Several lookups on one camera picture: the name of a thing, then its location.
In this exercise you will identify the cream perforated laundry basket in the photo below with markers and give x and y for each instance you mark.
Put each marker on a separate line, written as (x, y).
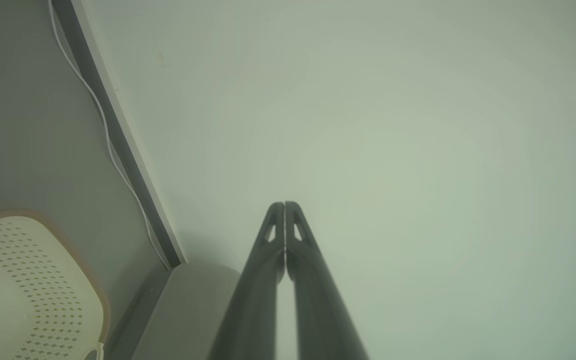
(18, 280)

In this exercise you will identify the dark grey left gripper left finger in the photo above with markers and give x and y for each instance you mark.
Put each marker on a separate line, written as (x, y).
(253, 310)

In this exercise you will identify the white black partition bottom rail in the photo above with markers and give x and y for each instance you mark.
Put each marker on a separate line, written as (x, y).
(116, 125)

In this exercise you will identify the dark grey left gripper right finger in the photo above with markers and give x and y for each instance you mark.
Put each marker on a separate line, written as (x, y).
(318, 320)

